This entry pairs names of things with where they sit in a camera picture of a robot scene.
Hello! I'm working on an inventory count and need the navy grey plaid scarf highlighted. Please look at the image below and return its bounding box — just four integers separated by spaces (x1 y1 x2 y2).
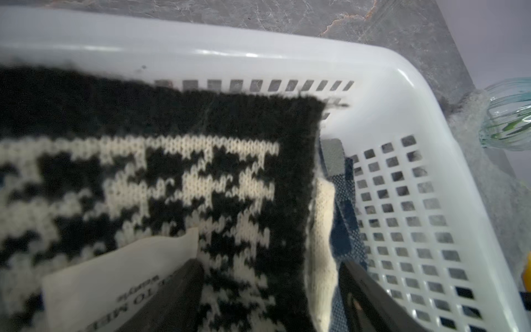
318 138 368 332

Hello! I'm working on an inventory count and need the white plastic perforated basket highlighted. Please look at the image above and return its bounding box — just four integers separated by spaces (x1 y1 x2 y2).
1 6 530 331

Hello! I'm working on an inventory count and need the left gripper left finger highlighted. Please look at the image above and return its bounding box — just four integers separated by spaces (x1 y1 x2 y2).
118 259 204 331

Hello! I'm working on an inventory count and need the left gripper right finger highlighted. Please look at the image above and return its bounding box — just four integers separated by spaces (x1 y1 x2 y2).
339 261 426 332

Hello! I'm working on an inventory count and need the black white houndstooth scarf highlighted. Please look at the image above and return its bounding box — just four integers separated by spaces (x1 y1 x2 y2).
1 66 325 331

